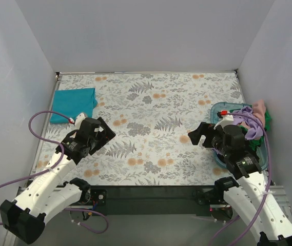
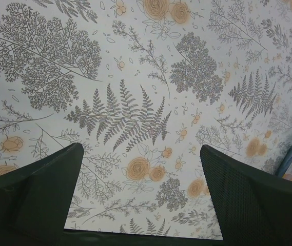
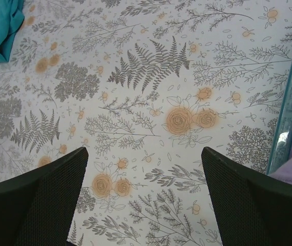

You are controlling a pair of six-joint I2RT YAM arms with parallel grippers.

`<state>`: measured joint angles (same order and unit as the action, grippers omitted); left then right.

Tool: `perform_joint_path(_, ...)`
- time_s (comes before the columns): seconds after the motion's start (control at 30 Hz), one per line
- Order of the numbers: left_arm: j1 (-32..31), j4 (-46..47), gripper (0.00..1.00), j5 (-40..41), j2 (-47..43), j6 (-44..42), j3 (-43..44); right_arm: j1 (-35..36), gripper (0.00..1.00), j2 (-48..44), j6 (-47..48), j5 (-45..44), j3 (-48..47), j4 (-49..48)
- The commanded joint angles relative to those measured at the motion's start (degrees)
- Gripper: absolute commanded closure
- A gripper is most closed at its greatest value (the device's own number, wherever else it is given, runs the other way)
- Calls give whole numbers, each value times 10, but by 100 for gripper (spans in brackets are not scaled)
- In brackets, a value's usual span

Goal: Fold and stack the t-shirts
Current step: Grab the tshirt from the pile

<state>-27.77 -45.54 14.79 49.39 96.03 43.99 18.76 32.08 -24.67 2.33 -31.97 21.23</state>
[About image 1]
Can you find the teal plastic basket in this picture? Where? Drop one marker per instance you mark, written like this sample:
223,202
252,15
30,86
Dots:
261,151

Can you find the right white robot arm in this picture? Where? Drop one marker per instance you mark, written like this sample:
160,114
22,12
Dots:
246,190

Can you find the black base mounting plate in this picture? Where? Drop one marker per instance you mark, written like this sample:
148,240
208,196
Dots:
156,200

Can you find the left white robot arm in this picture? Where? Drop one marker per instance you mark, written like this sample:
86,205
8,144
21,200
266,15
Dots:
27,215

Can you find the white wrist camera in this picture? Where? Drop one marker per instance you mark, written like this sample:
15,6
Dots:
78,120
225,119

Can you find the floral table mat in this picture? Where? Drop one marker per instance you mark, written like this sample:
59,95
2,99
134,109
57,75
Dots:
151,115

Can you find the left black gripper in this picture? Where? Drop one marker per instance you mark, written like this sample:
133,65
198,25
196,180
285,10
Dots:
104,137

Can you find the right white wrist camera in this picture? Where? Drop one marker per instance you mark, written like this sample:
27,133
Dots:
225,119

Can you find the pink t shirt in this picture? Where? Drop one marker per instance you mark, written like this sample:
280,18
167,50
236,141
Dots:
256,110

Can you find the folded teal t shirt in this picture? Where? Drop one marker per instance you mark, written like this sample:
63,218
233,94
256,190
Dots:
73,102

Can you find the purple t shirt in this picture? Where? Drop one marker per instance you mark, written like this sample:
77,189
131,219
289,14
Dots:
237,119

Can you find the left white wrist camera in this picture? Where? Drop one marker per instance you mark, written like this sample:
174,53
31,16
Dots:
78,120

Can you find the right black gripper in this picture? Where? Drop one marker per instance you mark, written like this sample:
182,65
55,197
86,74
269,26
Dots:
208,138

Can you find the green t shirt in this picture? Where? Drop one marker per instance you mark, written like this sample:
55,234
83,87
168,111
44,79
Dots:
266,123

